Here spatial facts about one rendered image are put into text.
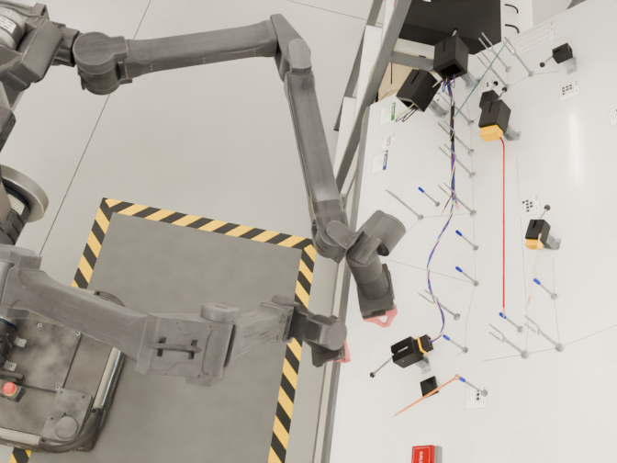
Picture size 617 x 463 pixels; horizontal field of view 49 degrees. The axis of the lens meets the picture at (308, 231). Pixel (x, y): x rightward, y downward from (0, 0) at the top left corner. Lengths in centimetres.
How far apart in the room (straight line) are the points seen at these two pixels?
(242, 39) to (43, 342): 136
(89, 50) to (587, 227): 105
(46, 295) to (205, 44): 60
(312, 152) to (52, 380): 136
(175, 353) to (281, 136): 232
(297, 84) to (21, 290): 63
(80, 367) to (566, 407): 156
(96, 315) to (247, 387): 166
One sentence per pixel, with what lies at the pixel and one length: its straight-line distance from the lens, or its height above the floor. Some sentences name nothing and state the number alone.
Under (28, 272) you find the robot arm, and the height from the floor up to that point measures 149.
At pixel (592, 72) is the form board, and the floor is 141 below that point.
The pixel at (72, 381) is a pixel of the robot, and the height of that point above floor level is 24.
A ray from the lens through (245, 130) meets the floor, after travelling 314.
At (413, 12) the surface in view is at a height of 113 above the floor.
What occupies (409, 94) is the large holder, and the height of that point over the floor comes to 117.
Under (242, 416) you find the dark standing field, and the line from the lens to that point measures 255.
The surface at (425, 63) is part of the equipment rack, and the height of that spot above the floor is 104.
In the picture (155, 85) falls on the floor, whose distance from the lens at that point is 329.
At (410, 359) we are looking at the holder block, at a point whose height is 112.
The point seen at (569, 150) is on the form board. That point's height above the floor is 136.
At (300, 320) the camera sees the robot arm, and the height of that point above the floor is 126.
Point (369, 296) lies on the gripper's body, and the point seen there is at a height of 135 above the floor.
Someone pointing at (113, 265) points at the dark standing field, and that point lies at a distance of 277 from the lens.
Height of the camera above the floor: 246
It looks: 59 degrees down
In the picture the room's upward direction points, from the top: 18 degrees clockwise
